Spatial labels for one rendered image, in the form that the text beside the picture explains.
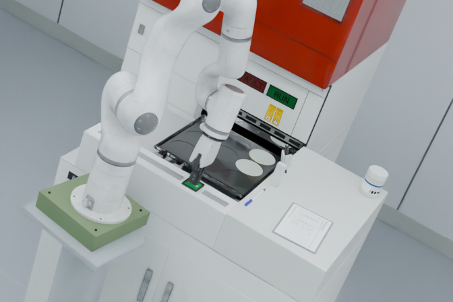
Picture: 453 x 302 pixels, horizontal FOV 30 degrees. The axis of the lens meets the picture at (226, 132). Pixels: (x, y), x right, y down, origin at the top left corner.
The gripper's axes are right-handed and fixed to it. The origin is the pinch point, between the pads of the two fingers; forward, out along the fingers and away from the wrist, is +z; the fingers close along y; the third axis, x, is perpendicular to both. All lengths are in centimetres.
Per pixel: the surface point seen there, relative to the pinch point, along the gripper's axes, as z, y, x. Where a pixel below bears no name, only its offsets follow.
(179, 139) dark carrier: 2.7, -30.8, -20.8
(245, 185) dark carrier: 3.7, -26.3, 9.1
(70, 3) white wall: 27, -217, -190
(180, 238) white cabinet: 20.4, 0.1, 3.7
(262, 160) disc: -0.7, -46.5, 5.9
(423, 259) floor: 57, -207, 70
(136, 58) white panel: -8, -58, -60
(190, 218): 11.7, 2.0, 4.6
